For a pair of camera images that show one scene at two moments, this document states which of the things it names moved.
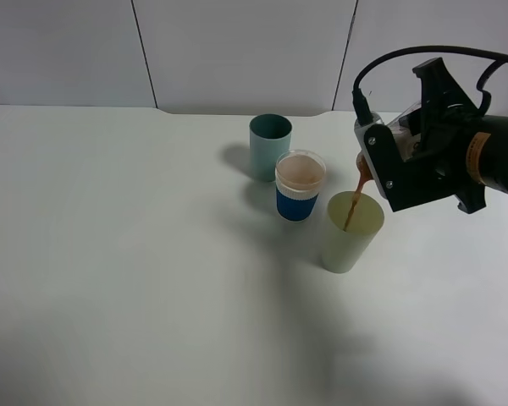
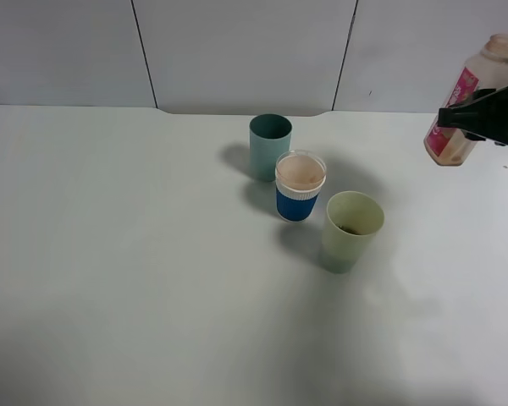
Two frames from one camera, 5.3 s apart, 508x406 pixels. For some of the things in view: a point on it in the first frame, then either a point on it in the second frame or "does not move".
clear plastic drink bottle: [404, 143] -> [500, 62]
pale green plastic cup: [353, 222] does not move
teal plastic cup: [270, 138] does not move
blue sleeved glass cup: [299, 178] does not move
